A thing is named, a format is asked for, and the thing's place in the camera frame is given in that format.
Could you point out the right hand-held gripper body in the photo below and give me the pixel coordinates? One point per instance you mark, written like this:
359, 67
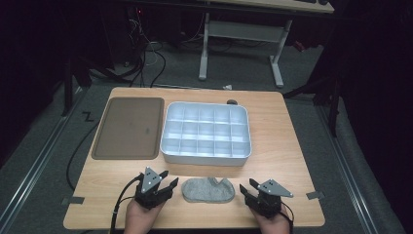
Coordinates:
268, 203

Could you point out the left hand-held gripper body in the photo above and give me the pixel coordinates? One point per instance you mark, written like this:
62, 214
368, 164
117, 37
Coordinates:
152, 196

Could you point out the grey sock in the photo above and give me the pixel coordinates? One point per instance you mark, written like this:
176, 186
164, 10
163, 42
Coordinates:
207, 191

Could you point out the person's right hand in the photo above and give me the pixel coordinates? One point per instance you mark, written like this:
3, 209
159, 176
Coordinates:
272, 224

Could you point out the person's left hand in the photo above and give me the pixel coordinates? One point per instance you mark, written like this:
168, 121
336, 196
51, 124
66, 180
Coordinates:
141, 217

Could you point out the grey tape piece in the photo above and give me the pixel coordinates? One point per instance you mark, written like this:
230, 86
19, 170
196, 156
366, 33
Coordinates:
315, 195
74, 200

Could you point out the brown tray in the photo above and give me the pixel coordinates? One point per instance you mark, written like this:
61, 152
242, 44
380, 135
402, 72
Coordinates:
130, 128

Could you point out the white compartment box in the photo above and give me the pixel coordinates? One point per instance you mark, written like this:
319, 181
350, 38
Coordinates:
206, 133

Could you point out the small dark round object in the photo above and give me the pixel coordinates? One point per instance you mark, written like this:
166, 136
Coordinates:
232, 102

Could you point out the small white floor scrap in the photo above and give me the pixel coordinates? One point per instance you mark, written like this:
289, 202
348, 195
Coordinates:
227, 87

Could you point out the black stand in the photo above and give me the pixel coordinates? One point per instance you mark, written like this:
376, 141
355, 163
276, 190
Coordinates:
68, 84
332, 107

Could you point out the desk with white legs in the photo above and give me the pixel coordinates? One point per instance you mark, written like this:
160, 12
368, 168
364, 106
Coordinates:
242, 31

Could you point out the metal floor rail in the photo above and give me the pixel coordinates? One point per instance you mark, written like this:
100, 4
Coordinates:
35, 162
347, 169

